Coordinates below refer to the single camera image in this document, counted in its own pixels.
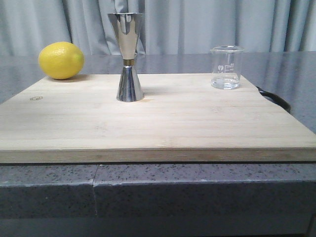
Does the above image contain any grey curtain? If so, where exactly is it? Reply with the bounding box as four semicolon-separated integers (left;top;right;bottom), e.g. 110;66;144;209
0;0;316;56

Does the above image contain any yellow lemon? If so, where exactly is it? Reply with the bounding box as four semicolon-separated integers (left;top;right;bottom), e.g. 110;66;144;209
38;41;84;79

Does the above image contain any silver double jigger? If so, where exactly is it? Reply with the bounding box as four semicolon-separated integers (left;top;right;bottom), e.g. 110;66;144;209
108;13;144;102

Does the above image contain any light wooden cutting board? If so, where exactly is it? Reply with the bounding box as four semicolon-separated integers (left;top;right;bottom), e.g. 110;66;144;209
0;74;316;163

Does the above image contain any clear glass beaker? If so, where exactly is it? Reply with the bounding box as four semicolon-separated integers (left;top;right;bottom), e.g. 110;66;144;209
211;45;244;90

